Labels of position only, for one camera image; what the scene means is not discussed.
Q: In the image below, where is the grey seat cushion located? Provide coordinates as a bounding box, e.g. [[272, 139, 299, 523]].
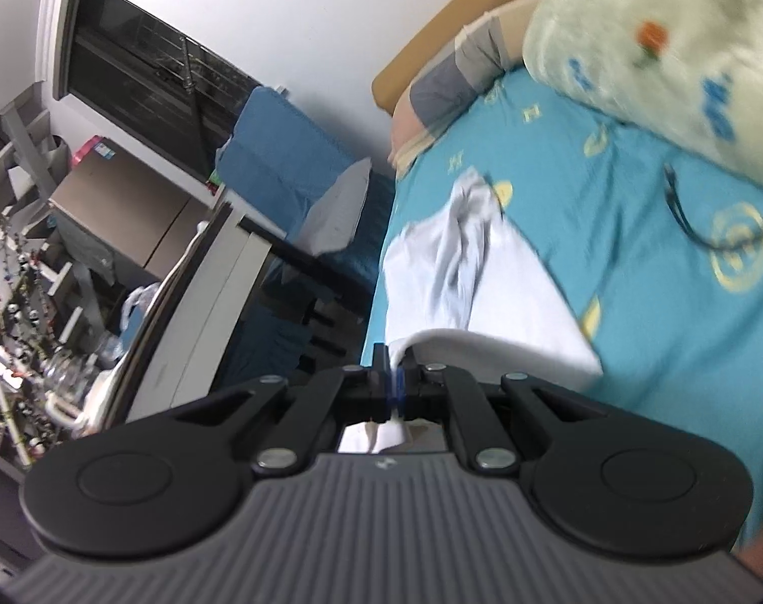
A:
[[295, 158, 372, 256]]

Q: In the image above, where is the turquoise patterned bed sheet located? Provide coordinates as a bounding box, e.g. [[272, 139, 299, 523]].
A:
[[389, 69, 763, 543]]

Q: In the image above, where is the grey shelving unit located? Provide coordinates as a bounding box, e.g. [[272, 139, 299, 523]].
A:
[[0, 85, 108, 483]]

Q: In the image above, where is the dark window with grille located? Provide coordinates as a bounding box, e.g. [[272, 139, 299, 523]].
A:
[[55, 0, 260, 183]]

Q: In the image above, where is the black cable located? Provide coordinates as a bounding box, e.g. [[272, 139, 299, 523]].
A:
[[660, 161, 763, 250]]

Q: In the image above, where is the tan headboard cushion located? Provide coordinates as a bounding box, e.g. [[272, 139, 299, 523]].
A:
[[372, 0, 511, 115]]

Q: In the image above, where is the white t-shirt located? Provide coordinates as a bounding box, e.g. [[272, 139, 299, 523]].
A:
[[336, 165, 604, 456]]

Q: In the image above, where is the blue covered chair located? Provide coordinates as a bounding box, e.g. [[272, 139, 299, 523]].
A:
[[216, 88, 395, 317], [211, 255, 366, 391]]

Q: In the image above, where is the striped pillow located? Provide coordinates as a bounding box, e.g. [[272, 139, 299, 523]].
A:
[[388, 2, 534, 179]]

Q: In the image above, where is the green fleece cartoon blanket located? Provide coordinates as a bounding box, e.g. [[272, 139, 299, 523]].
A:
[[523, 0, 763, 186]]

